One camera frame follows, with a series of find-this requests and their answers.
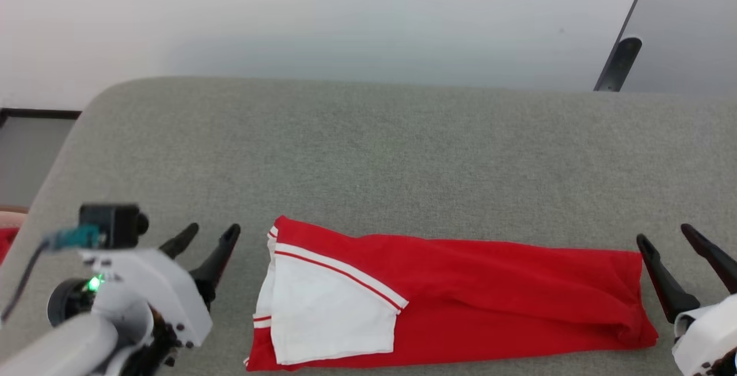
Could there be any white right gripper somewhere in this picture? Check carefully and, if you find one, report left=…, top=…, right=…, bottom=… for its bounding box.
left=636, top=223, right=737, bottom=376

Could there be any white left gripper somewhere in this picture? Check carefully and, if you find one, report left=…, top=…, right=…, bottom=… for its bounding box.
left=81, top=223, right=241, bottom=348

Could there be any red and white basketball jersey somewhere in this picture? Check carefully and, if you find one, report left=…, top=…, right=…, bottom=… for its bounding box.
left=245, top=215, right=659, bottom=372

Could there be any red cloth item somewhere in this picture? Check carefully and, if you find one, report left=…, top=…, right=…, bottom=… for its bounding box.
left=0, top=227, right=19, bottom=264

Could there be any grey door panel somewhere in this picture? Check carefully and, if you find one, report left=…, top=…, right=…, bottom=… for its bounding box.
left=621, top=0, right=737, bottom=97

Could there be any thin black cable teal plug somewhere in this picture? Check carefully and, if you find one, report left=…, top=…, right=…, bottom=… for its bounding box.
left=0, top=225, right=103, bottom=326

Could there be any metal door frame strip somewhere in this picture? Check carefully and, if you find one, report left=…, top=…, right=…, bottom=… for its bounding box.
left=593, top=0, right=657, bottom=92

